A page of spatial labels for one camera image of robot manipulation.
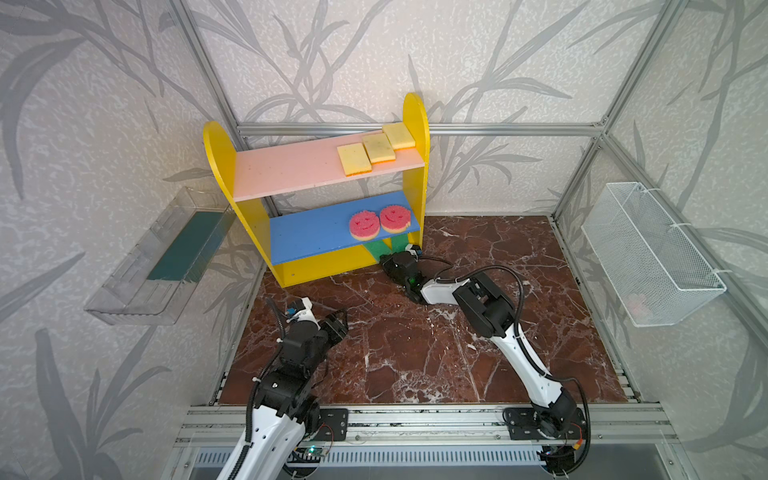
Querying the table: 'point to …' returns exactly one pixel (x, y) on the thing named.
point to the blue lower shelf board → (325, 229)
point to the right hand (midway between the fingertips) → (378, 246)
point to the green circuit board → (316, 451)
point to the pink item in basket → (635, 304)
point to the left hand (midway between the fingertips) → (347, 306)
